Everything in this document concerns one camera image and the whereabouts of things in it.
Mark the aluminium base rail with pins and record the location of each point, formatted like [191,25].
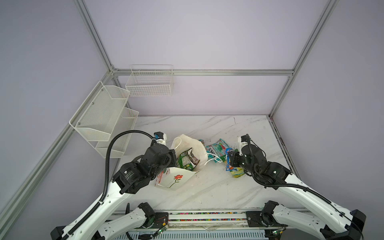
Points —
[222,219]

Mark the white wire basket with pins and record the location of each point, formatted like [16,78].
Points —
[151,80]

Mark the green yellow Fox's candy bag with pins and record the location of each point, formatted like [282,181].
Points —
[236,172]

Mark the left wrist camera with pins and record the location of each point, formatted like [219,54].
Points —
[160,138]

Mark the teal green Fox's candy bag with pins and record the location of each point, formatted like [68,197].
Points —
[219,147]

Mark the brown chocolate bar wrapper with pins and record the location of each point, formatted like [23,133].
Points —
[193,159]

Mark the aluminium frame post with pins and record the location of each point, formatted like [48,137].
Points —
[91,27]

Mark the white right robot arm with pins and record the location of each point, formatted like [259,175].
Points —
[326,221]

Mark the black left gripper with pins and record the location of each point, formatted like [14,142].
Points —
[172,161]

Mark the green Fox's Spring Tea bag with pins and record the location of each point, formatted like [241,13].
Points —
[183,162]

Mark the white mesh two-tier shelf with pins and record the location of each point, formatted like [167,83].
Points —
[103,115]

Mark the white flowered paper bag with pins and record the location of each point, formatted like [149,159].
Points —
[174,178]

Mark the blue M&M's packet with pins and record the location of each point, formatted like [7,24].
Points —
[228,159]

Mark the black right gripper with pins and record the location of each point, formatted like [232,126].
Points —
[233,154]

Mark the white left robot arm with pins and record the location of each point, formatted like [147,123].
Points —
[93,224]

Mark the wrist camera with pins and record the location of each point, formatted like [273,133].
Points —
[243,141]
[160,138]

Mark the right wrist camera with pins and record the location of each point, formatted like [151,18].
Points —
[243,141]

